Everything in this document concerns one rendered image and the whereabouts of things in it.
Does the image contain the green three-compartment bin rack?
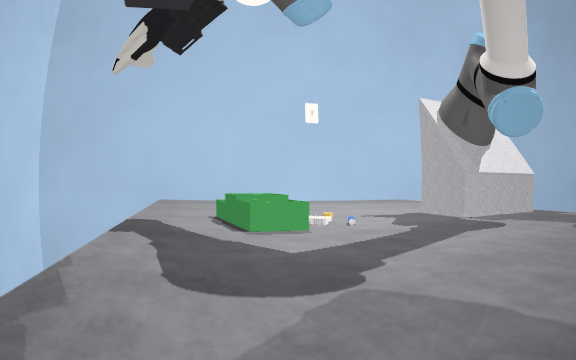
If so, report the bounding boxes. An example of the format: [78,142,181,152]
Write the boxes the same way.
[216,193,309,232]

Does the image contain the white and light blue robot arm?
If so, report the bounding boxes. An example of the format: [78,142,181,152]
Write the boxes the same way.
[124,0,544,146]

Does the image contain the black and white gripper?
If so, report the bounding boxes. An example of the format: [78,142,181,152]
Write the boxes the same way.
[112,0,228,75]

